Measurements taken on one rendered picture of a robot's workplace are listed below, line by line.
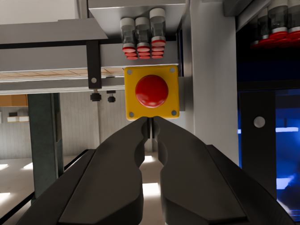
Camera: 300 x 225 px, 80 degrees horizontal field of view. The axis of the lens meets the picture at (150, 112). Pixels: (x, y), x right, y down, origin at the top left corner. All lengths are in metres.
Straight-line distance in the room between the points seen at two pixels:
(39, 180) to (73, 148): 8.34
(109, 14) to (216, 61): 0.16
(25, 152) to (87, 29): 12.19
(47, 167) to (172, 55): 2.79
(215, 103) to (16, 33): 0.39
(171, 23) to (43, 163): 2.83
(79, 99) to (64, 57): 10.58
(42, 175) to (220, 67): 2.94
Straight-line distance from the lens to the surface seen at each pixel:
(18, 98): 6.87
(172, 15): 0.31
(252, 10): 0.26
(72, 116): 11.10
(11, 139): 12.77
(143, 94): 0.21
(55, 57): 0.41
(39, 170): 3.05
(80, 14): 0.46
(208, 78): 0.26
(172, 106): 0.24
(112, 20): 0.31
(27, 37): 0.45
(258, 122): 0.28
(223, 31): 0.28
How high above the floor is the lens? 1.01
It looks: 2 degrees up
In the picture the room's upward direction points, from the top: 178 degrees clockwise
